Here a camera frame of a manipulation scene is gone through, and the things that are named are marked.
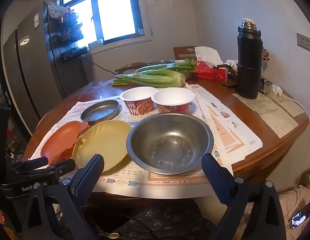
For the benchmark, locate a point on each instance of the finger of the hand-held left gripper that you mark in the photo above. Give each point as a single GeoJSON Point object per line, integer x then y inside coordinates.
{"type": "Point", "coordinates": [61, 167]}
{"type": "Point", "coordinates": [32, 163]}

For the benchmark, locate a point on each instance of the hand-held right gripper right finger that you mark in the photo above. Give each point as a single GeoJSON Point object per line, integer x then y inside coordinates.
{"type": "Point", "coordinates": [215, 177]}

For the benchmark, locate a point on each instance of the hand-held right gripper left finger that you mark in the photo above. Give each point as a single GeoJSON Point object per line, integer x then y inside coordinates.
{"type": "Point", "coordinates": [91, 170]}

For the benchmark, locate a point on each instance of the orange plastic plate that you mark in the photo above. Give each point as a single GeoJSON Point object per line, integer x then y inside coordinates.
{"type": "Point", "coordinates": [60, 140]}

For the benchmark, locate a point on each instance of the yellow plastic plate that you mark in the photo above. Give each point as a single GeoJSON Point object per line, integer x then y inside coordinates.
{"type": "Point", "coordinates": [102, 142]}

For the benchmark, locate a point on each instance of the large steel bowl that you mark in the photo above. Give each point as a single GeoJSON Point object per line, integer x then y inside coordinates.
{"type": "Point", "coordinates": [170, 145]}

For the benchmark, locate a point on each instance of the small steel plate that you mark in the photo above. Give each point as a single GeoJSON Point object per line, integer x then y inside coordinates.
{"type": "Point", "coordinates": [100, 112]}

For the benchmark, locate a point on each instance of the red instant noodle bowl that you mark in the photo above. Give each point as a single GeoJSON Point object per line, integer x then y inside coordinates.
{"type": "Point", "coordinates": [173, 97]}
{"type": "Point", "coordinates": [138, 96]}

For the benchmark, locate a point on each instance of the colourful printed worksheet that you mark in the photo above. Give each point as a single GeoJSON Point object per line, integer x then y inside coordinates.
{"type": "Point", "coordinates": [135, 177]}

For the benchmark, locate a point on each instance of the worksheet with cartoon figures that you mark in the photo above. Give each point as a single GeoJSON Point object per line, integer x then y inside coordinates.
{"type": "Point", "coordinates": [227, 130]}

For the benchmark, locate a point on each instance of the dark floral cloth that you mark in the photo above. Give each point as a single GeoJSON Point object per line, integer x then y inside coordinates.
{"type": "Point", "coordinates": [170, 220]}

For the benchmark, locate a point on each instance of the person's beige trousers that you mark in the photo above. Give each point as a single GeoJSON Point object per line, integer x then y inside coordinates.
{"type": "Point", "coordinates": [295, 200]}

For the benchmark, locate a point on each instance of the plain printed paper sheet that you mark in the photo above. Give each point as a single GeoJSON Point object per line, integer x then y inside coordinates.
{"type": "Point", "coordinates": [267, 112]}

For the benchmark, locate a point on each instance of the grey refrigerator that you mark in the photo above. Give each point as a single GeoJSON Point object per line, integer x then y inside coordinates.
{"type": "Point", "coordinates": [32, 80]}

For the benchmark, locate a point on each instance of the smartphone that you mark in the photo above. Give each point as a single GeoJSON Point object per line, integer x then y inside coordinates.
{"type": "Point", "coordinates": [301, 217]}

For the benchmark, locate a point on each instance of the small glass cup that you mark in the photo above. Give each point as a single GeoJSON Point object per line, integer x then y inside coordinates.
{"type": "Point", "coordinates": [268, 86]}

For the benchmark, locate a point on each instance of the white charger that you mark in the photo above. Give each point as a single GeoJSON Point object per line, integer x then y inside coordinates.
{"type": "Point", "coordinates": [278, 90]}

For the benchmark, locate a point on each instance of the curved wooden chair back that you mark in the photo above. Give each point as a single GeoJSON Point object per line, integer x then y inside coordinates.
{"type": "Point", "coordinates": [131, 66]}

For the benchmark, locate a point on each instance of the large celery bunch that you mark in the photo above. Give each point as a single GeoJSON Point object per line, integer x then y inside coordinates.
{"type": "Point", "coordinates": [155, 78]}

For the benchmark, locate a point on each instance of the black electronic box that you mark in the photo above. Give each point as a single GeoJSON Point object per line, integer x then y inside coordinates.
{"type": "Point", "coordinates": [70, 54]}

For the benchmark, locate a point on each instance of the black thermos bottle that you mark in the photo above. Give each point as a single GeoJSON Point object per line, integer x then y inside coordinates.
{"type": "Point", "coordinates": [247, 62]}

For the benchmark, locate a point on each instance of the slim celery bunch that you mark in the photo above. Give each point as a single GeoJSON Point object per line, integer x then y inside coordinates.
{"type": "Point", "coordinates": [170, 66]}

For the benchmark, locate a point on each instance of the small white bowl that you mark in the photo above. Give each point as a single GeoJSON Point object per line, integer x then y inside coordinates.
{"type": "Point", "coordinates": [180, 61]}

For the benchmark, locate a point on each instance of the small white box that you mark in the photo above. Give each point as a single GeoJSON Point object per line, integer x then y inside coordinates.
{"type": "Point", "coordinates": [96, 44]}

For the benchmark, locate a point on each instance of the wooden chair with straight back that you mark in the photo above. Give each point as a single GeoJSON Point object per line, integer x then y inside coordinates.
{"type": "Point", "coordinates": [182, 52]}

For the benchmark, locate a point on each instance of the black rack with packets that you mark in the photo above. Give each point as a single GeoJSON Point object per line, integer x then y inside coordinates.
{"type": "Point", "coordinates": [67, 30]}

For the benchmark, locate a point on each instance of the window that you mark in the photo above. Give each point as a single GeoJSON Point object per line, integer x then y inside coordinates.
{"type": "Point", "coordinates": [115, 12]}

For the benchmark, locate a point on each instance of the wall socket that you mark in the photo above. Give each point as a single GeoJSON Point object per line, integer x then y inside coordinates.
{"type": "Point", "coordinates": [304, 39]}

